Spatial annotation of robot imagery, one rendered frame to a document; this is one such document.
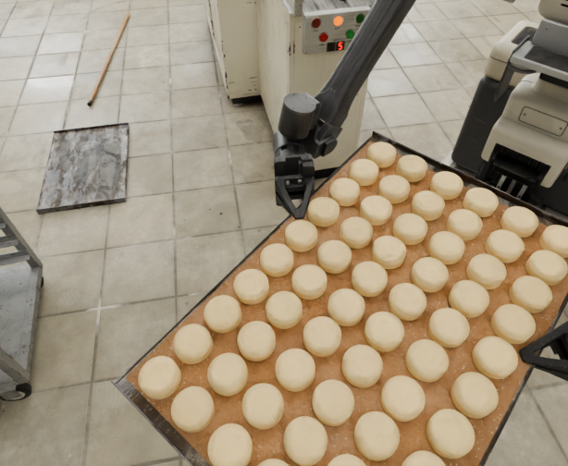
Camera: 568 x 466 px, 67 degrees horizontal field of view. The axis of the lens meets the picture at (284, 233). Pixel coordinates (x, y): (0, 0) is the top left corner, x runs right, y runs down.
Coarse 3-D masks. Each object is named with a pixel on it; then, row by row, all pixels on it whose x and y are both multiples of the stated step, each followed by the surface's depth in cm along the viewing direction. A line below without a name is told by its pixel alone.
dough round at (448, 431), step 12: (432, 420) 50; (444, 420) 49; (456, 420) 49; (432, 432) 49; (444, 432) 49; (456, 432) 49; (468, 432) 49; (432, 444) 49; (444, 444) 48; (456, 444) 48; (468, 444) 48; (444, 456) 49; (456, 456) 47
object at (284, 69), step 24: (264, 0) 189; (312, 0) 156; (336, 0) 156; (360, 0) 156; (264, 24) 199; (288, 24) 154; (264, 48) 210; (288, 48) 160; (264, 72) 223; (288, 72) 168; (312, 72) 168; (264, 96) 237; (312, 96) 177; (360, 96) 182; (360, 120) 192; (336, 168) 216
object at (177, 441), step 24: (432, 168) 76; (504, 192) 70; (288, 216) 70; (552, 216) 67; (264, 240) 68; (240, 264) 66; (216, 288) 63; (192, 312) 61; (120, 384) 56; (144, 408) 54; (168, 432) 52; (192, 456) 50
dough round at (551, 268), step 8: (536, 256) 62; (544, 256) 62; (552, 256) 62; (560, 256) 62; (528, 264) 62; (536, 264) 61; (544, 264) 61; (552, 264) 61; (560, 264) 61; (528, 272) 62; (536, 272) 61; (544, 272) 60; (552, 272) 60; (560, 272) 60; (544, 280) 61; (552, 280) 60; (560, 280) 60
